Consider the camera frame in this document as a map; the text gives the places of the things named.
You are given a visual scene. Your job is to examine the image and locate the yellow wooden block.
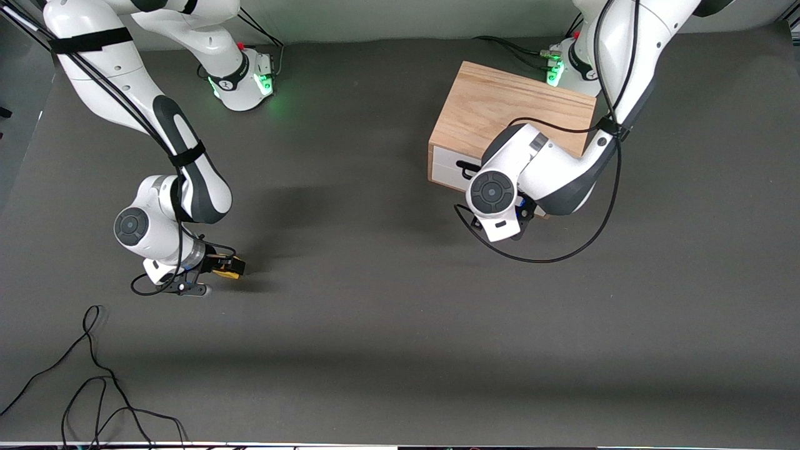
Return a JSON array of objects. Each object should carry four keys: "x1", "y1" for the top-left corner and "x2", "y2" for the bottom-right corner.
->
[{"x1": 212, "y1": 256, "x2": 244, "y2": 279}]

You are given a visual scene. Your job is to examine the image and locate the white-fronted drawer with black handle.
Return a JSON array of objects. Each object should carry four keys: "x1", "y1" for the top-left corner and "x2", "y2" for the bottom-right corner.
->
[{"x1": 431, "y1": 146, "x2": 551, "y2": 218}]

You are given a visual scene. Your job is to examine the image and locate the light wooden drawer cabinet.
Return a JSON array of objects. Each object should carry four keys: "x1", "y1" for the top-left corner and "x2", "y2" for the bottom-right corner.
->
[{"x1": 427, "y1": 61, "x2": 598, "y2": 220}]

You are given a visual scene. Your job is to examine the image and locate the dark grey table cloth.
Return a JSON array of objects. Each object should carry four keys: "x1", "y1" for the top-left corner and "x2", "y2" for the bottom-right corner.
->
[{"x1": 0, "y1": 22, "x2": 800, "y2": 448}]

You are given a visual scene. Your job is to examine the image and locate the black left arm wrist cable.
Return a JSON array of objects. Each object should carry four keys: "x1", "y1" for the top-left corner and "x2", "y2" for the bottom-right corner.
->
[{"x1": 454, "y1": 0, "x2": 639, "y2": 264}]

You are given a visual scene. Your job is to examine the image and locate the black arm wrist cable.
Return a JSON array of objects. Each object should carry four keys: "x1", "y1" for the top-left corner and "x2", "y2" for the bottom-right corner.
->
[
  {"x1": 25, "y1": 0, "x2": 238, "y2": 298},
  {"x1": 454, "y1": 0, "x2": 639, "y2": 264}
]

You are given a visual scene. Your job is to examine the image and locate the thin black loose cable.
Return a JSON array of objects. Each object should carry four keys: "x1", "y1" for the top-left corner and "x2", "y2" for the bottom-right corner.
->
[{"x1": 0, "y1": 305, "x2": 188, "y2": 448}]

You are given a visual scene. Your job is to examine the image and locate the black left arm base cable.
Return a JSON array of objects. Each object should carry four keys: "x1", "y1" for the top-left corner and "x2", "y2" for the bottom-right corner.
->
[{"x1": 472, "y1": 12, "x2": 585, "y2": 73}]

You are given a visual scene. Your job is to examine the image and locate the black arm base cable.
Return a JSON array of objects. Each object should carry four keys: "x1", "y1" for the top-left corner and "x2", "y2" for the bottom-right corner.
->
[
  {"x1": 232, "y1": 9, "x2": 286, "y2": 79},
  {"x1": 472, "y1": 12, "x2": 585, "y2": 73}
]

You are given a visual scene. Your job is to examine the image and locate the black right arm wrist cable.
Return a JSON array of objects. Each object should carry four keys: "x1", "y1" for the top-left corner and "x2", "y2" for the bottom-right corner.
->
[{"x1": 25, "y1": 0, "x2": 238, "y2": 298}]

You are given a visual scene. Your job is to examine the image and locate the black right arm base cable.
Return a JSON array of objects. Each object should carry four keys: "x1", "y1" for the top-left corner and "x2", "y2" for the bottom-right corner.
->
[{"x1": 232, "y1": 9, "x2": 286, "y2": 79}]

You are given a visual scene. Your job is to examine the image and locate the grey metal frame rail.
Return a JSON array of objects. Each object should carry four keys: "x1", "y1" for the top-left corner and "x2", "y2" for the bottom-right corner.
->
[{"x1": 0, "y1": 9, "x2": 52, "y2": 52}]

